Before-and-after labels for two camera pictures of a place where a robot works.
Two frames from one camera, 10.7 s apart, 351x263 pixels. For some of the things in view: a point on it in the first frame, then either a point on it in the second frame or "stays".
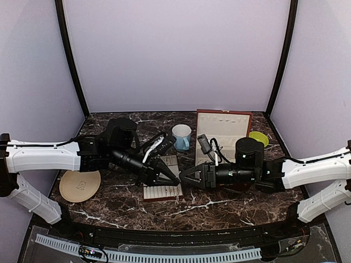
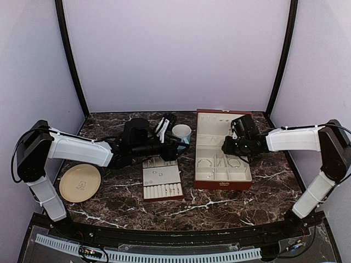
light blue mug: x=181 y=133 stays
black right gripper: x=208 y=176 -> x=227 y=149
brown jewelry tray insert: x=155 y=193 stays
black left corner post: x=62 y=22 stays
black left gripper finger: x=162 y=168 -> x=182 y=147
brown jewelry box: x=223 y=129 stays
